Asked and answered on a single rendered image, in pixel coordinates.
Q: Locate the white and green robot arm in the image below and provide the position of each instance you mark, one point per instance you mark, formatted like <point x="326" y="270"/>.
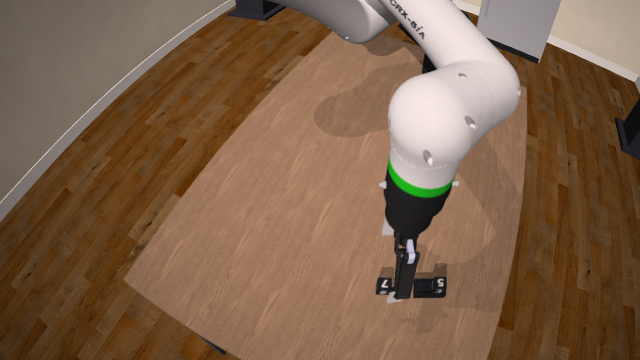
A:
<point x="429" y="115"/>

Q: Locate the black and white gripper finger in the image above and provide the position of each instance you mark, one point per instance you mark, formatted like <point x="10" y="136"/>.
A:
<point x="406" y="270"/>
<point x="387" y="230"/>

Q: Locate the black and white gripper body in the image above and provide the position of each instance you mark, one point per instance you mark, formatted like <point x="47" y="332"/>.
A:
<point x="408" y="229"/>

